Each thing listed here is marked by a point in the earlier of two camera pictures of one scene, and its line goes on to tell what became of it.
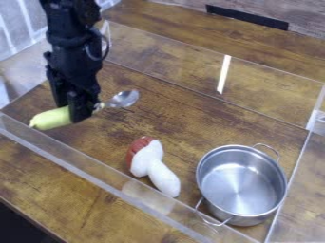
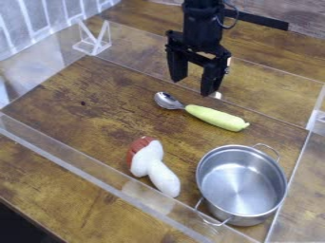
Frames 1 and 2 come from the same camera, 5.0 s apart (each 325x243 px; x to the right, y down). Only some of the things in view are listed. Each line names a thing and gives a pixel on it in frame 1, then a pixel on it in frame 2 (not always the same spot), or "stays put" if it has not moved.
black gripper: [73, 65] to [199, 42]
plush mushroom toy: [144, 160] stays put
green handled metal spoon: [58, 118] to [210, 117]
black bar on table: [247, 17] stays put
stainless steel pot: [240, 181] stays put
